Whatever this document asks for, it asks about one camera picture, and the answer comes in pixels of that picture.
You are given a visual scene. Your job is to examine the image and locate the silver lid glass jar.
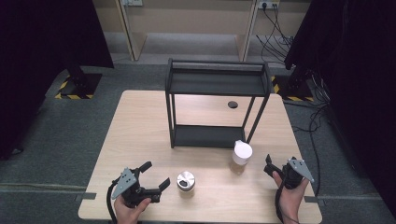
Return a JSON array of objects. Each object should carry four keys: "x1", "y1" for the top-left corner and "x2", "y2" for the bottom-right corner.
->
[{"x1": 176, "y1": 170, "x2": 197, "y2": 199}]

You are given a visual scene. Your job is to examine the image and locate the person's right hand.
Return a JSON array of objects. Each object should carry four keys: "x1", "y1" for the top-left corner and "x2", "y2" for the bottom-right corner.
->
[{"x1": 272, "y1": 170, "x2": 311, "y2": 224}]

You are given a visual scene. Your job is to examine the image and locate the person's left hand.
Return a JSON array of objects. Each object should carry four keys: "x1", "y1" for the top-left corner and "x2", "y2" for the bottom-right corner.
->
[{"x1": 113, "y1": 196, "x2": 152, "y2": 224}]

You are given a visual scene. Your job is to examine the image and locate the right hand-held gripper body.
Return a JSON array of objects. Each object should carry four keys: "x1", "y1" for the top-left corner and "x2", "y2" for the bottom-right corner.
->
[{"x1": 281, "y1": 158, "x2": 316, "y2": 190}]

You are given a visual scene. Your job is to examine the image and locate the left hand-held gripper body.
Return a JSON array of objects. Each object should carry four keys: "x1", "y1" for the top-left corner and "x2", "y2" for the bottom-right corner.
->
[{"x1": 111, "y1": 167, "x2": 163, "y2": 209}]

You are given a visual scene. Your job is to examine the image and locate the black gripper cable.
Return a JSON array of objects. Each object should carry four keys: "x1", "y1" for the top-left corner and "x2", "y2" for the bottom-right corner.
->
[
  {"x1": 106, "y1": 176, "x2": 125, "y2": 224},
  {"x1": 274, "y1": 180, "x2": 301, "y2": 224}
]

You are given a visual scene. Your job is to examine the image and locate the black cables beside curtain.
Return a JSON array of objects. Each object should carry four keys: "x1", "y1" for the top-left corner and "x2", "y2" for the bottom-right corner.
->
[{"x1": 284, "y1": 69, "x2": 332, "y2": 198}]

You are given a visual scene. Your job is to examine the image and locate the grey floor tape strip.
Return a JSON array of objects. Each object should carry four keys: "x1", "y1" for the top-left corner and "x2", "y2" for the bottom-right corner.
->
[
  {"x1": 74, "y1": 192, "x2": 98, "y2": 202},
  {"x1": 303, "y1": 195, "x2": 327, "y2": 207}
]

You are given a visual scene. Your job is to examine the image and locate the black stand base striped tape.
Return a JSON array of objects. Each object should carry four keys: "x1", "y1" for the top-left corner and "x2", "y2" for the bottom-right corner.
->
[
  {"x1": 270, "y1": 74, "x2": 315, "y2": 103},
  {"x1": 54, "y1": 72, "x2": 104, "y2": 101}
]

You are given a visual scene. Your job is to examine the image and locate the white lid bottle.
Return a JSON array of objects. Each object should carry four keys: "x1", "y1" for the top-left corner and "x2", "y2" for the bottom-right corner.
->
[{"x1": 232, "y1": 139, "x2": 254, "y2": 175}]

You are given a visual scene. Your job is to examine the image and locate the bundle of black floor cables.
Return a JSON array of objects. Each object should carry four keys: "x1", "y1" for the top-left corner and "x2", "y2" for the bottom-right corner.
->
[{"x1": 255, "y1": 3, "x2": 295, "y2": 64}]

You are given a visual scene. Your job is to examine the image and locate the black curtain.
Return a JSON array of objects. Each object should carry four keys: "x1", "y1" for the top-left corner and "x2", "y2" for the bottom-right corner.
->
[
  {"x1": 284, "y1": 0, "x2": 396, "y2": 218},
  {"x1": 0, "y1": 0, "x2": 115, "y2": 161}
]

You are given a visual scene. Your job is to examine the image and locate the black metal shelf rack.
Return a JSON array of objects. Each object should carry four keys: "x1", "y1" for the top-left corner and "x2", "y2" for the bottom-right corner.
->
[{"x1": 164, "y1": 58, "x2": 276, "y2": 149}]

